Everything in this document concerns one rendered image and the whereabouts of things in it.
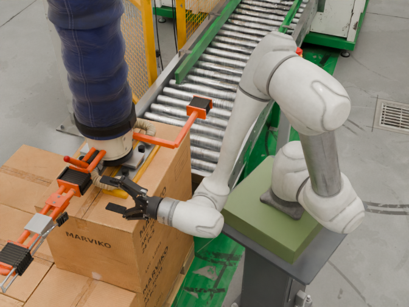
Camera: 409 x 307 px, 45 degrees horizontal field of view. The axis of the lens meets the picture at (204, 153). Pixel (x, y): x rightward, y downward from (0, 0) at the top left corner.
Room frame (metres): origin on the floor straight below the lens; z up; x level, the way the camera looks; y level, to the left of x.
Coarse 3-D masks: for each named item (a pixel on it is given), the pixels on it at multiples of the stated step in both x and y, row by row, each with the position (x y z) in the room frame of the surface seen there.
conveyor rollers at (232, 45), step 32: (256, 0) 3.77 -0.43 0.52; (288, 0) 3.76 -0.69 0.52; (224, 32) 3.21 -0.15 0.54; (256, 32) 3.21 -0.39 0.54; (288, 32) 3.21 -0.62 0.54; (224, 64) 2.82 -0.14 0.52; (160, 96) 2.42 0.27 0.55; (192, 96) 2.43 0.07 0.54; (224, 96) 2.44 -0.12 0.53; (192, 128) 2.13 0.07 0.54; (224, 128) 2.16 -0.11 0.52; (192, 160) 1.85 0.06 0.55
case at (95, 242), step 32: (160, 128) 1.64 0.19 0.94; (160, 160) 1.44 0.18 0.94; (64, 192) 1.27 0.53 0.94; (96, 192) 1.26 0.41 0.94; (160, 192) 1.31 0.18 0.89; (64, 224) 1.17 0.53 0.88; (96, 224) 1.12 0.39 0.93; (128, 224) 1.11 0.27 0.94; (160, 224) 1.29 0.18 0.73; (64, 256) 1.18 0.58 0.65; (96, 256) 1.13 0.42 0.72; (128, 256) 1.08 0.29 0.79; (128, 288) 1.09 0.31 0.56
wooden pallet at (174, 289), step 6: (192, 246) 1.62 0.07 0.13; (192, 252) 1.61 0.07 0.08; (186, 258) 1.54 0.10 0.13; (192, 258) 1.61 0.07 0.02; (186, 264) 1.53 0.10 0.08; (180, 270) 1.46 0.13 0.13; (186, 270) 1.53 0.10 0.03; (180, 276) 1.50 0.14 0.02; (174, 282) 1.39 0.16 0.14; (180, 282) 1.46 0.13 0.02; (174, 288) 1.42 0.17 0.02; (168, 294) 1.32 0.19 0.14; (174, 294) 1.39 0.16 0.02; (168, 300) 1.35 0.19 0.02; (162, 306) 1.25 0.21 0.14; (168, 306) 1.32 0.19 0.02
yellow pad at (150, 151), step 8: (136, 144) 1.52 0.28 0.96; (144, 144) 1.51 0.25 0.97; (152, 144) 1.51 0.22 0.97; (144, 152) 1.46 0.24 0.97; (152, 152) 1.47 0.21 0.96; (144, 160) 1.42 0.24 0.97; (120, 168) 1.38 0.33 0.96; (128, 168) 1.37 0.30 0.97; (136, 168) 1.37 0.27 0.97; (144, 168) 1.38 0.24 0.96; (112, 176) 1.34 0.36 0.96; (120, 176) 1.33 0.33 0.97; (128, 176) 1.33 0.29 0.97; (136, 176) 1.33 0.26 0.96; (104, 192) 1.26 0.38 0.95; (112, 192) 1.25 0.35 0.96; (120, 192) 1.25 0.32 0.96
